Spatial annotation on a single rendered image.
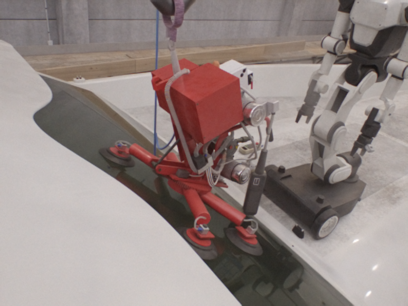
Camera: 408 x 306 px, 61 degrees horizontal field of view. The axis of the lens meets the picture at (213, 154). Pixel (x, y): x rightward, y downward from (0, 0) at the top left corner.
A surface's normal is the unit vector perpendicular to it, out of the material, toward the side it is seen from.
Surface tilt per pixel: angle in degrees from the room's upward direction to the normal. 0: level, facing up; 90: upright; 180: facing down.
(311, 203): 45
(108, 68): 90
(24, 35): 90
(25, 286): 21
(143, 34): 90
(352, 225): 0
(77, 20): 90
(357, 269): 14
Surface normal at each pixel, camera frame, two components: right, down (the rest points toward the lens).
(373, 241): 0.22, -0.78
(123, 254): 0.42, -0.86
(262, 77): 0.38, 0.52
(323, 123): -0.70, -0.18
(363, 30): -0.83, 0.18
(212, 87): -0.14, -0.73
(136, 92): 0.58, 0.48
